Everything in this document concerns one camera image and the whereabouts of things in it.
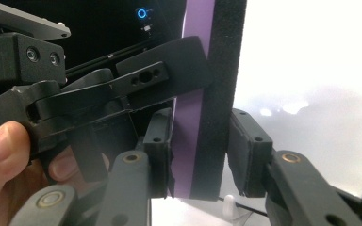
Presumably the purple and black whiteboard eraser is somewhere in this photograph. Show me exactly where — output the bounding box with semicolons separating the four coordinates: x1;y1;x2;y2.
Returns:
169;0;248;202

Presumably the white whiteboard with black rim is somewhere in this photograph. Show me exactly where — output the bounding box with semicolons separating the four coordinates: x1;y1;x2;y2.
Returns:
218;0;362;218

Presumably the device with blue ring light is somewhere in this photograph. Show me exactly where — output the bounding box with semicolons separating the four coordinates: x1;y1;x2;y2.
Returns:
134;7;156;38

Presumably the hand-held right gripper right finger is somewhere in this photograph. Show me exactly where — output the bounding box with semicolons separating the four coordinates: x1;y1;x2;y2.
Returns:
226;107;274;199

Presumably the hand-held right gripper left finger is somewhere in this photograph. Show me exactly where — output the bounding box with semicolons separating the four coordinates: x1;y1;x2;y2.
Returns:
142;107;174;200

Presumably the white whiteboard stand clip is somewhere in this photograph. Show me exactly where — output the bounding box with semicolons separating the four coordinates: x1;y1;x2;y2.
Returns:
222;194;238;218

